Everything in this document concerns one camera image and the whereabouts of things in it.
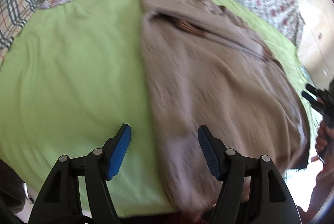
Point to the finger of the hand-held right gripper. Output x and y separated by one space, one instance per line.
311 88
311 101

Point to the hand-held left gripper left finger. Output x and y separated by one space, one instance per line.
120 147

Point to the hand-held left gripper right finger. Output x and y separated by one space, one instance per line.
208 151

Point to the beige knit sweater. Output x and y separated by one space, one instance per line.
208 83

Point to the person's right forearm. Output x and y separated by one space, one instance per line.
321 190

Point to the light blue cloth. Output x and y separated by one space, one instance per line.
306 75

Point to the green bed sheet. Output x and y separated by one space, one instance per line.
78 78

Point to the dark cloth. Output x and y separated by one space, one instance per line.
10 185

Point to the plaid blanket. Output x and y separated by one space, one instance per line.
11 5

